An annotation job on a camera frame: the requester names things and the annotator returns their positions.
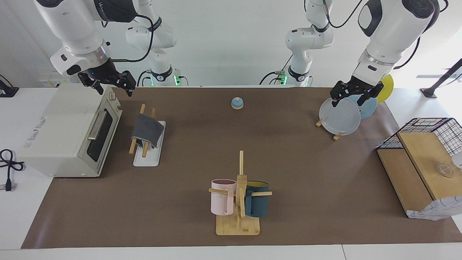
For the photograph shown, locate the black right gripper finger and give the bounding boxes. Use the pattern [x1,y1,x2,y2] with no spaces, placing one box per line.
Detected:
[115,71,137,97]
[78,72,105,95]

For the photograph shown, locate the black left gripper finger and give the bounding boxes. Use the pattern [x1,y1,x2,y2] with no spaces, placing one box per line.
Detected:
[331,81,349,108]
[357,82,384,106]

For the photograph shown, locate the purple and grey towel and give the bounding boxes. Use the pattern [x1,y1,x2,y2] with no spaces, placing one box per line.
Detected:
[131,114,165,148]

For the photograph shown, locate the wooden plate rack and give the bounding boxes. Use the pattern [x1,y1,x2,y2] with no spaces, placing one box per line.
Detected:
[315,119,343,141]

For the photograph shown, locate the white towel rack wooden bars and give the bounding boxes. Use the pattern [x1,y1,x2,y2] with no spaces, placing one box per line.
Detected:
[129,104,166,167]

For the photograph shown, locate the light blue plate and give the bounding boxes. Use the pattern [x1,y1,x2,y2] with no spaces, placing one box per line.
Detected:
[346,92,378,120]

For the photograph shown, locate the yellow plate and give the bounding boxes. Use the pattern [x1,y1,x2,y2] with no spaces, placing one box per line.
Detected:
[377,74,394,103]

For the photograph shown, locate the grey plate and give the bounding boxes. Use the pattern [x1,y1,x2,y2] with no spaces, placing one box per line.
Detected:
[319,97,361,136]

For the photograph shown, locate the white power strip box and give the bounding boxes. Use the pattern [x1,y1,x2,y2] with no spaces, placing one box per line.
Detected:
[39,70,78,88]

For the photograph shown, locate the beige toaster oven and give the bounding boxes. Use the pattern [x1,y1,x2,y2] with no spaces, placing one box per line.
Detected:
[19,84,123,178]

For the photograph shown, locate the black stand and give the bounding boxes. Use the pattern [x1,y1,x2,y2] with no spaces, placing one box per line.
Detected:
[420,59,462,99]

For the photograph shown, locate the wooden shelf unit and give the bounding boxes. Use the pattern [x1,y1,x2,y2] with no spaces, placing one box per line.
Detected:
[376,132,462,217]

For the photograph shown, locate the clear glass lid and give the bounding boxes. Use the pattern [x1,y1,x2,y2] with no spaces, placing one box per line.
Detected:
[437,162,454,178]

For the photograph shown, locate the brown table mat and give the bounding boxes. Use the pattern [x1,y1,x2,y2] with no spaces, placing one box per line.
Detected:
[21,87,462,249]

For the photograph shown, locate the white patterned cover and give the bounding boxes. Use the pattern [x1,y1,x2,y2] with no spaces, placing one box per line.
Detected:
[407,195,462,221]

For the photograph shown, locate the dark teal mug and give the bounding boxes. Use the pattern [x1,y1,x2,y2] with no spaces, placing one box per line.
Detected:
[244,181,270,218]

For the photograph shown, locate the pink mug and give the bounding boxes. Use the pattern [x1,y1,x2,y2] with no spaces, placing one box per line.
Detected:
[211,179,237,216]

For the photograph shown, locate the wooden mug tree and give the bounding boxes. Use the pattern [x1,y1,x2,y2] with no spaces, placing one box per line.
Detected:
[209,151,273,236]

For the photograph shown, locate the black right base cable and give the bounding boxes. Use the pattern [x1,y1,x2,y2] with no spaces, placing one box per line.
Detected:
[137,70,154,87]

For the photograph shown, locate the black base cable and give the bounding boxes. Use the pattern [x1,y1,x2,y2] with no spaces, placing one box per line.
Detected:
[259,54,293,86]
[137,70,154,87]

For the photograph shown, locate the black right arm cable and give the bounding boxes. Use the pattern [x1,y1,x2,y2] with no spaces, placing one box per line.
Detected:
[101,13,155,62]

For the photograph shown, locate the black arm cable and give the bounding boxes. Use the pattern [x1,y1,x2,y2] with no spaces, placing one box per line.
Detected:
[323,0,421,69]
[101,13,155,62]

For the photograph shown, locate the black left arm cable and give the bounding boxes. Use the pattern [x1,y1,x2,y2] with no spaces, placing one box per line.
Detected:
[323,0,421,69]

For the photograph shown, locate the black left base cable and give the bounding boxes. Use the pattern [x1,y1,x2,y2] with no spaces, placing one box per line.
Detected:
[259,54,293,86]

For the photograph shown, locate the black clamp mount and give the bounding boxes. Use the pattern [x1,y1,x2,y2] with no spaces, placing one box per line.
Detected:
[0,75,19,98]

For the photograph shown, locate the black wire basket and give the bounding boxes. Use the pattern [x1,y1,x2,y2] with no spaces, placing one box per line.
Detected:
[376,117,462,156]

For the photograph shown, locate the black power cord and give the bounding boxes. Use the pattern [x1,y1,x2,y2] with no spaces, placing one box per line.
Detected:
[0,149,25,192]

